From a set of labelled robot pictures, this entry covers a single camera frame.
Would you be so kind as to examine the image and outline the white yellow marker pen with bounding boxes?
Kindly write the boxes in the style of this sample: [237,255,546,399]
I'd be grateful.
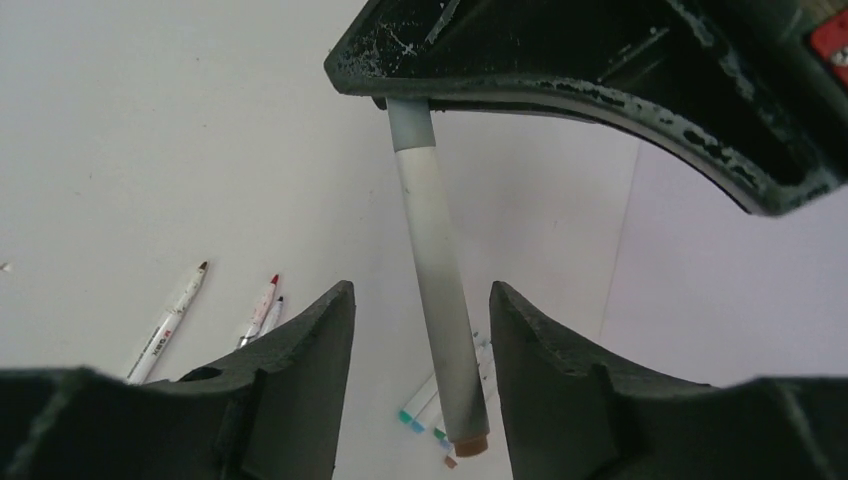
[125,260,209,384]

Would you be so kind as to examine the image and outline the white red marker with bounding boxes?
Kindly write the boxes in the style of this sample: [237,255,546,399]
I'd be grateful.
[236,274,279,349]

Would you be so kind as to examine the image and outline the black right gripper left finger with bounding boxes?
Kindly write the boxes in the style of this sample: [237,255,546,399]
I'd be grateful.
[1,281,356,479]

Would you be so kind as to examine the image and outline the white blue capped marker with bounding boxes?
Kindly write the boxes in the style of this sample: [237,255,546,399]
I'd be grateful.
[398,374,438,424]

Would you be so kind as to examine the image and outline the plain white marker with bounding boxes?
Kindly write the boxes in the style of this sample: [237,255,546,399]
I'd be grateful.
[394,146,492,459]

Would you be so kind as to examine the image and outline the white green marker pen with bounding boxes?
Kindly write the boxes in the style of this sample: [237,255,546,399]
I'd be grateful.
[433,330,491,440]

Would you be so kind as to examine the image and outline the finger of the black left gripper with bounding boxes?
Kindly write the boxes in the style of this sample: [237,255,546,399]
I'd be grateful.
[324,1,847,217]

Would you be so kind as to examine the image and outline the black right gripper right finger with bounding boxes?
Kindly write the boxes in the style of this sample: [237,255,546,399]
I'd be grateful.
[489,281,847,479]

